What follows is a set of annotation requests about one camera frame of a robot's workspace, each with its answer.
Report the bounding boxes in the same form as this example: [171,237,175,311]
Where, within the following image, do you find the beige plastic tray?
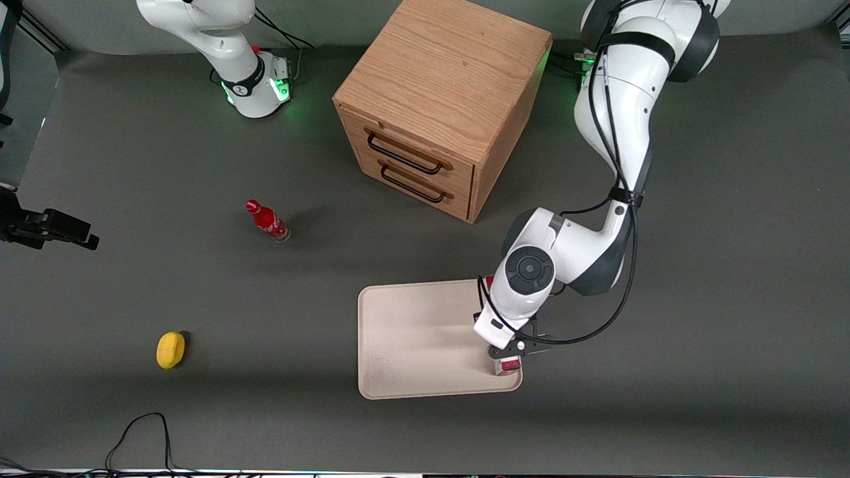
[357,278,523,400]

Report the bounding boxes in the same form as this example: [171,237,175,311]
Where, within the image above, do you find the black thin table cable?
[0,455,47,476]

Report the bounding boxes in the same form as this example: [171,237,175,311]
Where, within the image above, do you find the black right base cables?
[252,7,315,87]

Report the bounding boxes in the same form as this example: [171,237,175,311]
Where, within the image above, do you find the wooden drawer cabinet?
[333,0,554,224]

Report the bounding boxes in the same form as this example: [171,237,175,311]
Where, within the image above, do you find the wooden drawer front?
[337,106,476,195]
[355,149,473,222]

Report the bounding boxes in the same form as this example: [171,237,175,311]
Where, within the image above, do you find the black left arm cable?
[475,0,642,347]

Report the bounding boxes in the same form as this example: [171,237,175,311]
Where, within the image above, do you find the black base cables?
[252,7,315,87]
[550,50,588,78]

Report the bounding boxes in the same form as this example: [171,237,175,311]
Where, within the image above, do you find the black drawer handle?
[380,164,447,204]
[367,131,444,175]

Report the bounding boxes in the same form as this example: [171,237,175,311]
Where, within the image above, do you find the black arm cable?
[0,0,25,112]
[475,0,642,347]

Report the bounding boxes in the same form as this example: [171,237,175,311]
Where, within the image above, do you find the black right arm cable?
[0,0,25,112]

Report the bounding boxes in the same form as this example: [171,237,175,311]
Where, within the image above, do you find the black left base cables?
[550,50,588,78]

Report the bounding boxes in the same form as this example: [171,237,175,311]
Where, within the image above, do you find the yellow lemon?
[157,331,186,370]

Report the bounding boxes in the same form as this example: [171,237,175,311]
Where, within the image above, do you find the black looped table cable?
[105,412,200,476]

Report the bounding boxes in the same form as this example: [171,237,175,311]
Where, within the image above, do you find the red cookie box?
[483,274,523,378]

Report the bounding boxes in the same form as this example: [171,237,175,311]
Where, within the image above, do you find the red cola bottle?
[246,199,291,244]

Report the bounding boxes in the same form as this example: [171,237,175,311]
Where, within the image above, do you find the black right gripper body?
[0,188,47,250]

